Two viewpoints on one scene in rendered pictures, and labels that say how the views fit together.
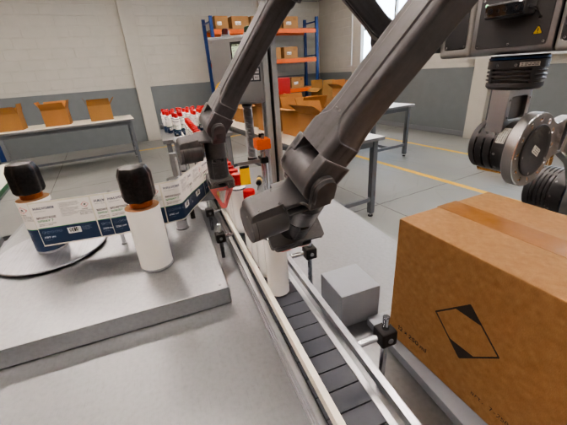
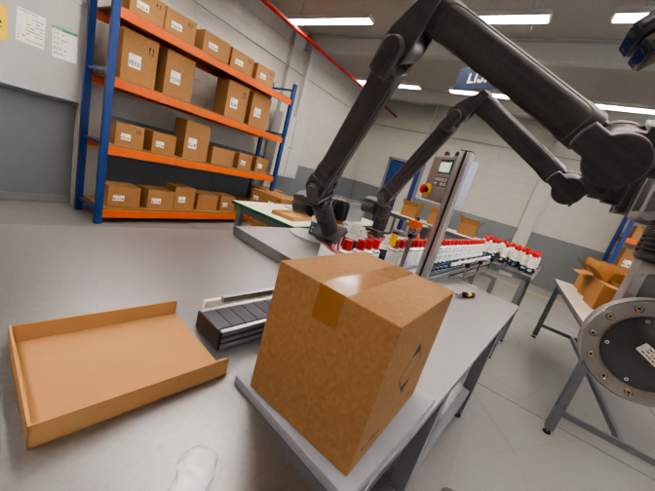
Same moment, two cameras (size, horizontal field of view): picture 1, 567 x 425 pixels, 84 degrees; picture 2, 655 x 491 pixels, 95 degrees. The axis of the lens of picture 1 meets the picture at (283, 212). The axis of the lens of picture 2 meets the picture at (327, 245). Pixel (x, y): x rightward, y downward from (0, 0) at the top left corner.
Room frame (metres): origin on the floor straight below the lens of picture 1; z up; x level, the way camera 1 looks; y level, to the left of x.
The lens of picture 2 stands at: (0.02, -0.79, 1.29)
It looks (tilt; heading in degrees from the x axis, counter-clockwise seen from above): 14 degrees down; 57
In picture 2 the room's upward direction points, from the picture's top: 16 degrees clockwise
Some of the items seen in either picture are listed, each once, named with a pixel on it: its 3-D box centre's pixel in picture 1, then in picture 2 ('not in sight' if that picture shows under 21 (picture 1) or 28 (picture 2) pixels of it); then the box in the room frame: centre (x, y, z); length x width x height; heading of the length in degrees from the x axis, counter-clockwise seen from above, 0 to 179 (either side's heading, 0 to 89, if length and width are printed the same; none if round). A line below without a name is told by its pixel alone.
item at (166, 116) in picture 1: (191, 118); (509, 252); (3.33, 0.85, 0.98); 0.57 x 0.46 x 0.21; 109
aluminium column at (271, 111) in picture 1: (272, 140); (437, 233); (1.05, 0.02, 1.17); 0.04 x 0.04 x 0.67; 19
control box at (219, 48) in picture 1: (242, 70); (446, 181); (1.09, 0.10, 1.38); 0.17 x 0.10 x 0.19; 74
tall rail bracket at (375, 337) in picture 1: (373, 357); not in sight; (0.39, -0.14, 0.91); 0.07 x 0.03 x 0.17; 109
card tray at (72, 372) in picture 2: not in sight; (125, 351); (0.02, -0.19, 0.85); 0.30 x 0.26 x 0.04; 19
